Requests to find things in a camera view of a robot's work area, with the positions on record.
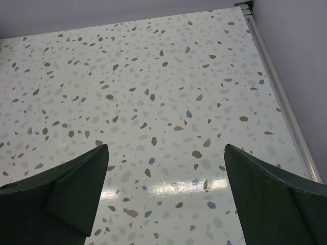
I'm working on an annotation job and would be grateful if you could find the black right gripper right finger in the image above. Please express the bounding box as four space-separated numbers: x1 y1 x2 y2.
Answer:
224 144 326 244

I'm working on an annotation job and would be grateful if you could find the aluminium table edge rail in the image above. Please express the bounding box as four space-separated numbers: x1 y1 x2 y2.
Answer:
234 1 322 183

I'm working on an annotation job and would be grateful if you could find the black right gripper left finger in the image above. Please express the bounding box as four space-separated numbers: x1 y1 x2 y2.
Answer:
1 144 109 244

